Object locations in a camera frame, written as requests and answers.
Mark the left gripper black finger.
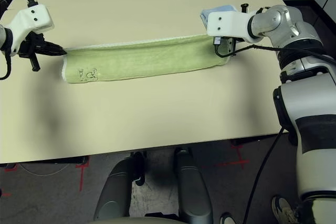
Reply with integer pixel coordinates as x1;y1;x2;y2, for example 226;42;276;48
41;39;66;51
38;49;67;56

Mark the red tape cross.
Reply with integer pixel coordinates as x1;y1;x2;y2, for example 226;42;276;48
215;145;250;169
76;157;90;190

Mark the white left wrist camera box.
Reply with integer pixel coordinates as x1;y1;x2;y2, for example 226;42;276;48
4;4;55;54

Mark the bystander sneaker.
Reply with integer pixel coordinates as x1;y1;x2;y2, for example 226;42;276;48
219;212;237;224
271;195;300;224

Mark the grey left robot leg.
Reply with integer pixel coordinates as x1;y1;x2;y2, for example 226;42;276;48
93;153;145;221

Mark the grey robot leg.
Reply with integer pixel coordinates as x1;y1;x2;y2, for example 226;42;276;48
93;153;145;221
174;147;213;224

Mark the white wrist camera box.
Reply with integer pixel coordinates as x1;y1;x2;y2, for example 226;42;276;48
4;4;55;54
206;11;263;44

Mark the green terry towel white trim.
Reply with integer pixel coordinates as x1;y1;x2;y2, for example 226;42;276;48
61;34;232;84

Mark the beige robot torso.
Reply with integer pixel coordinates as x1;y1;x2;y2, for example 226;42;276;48
91;215;184;224

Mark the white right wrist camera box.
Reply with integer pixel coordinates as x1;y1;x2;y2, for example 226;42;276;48
206;11;263;44

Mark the grey right robot leg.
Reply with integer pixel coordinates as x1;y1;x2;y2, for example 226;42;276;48
174;147;213;224

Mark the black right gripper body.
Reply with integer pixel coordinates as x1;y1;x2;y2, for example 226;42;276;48
225;37;239;59

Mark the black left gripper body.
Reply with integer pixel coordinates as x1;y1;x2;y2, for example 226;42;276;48
17;33;45;72

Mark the thin white floor cable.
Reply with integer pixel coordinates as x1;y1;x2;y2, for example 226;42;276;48
19;163;71;177

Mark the folded blue terry towel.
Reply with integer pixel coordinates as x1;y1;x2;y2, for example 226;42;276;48
199;4;237;29

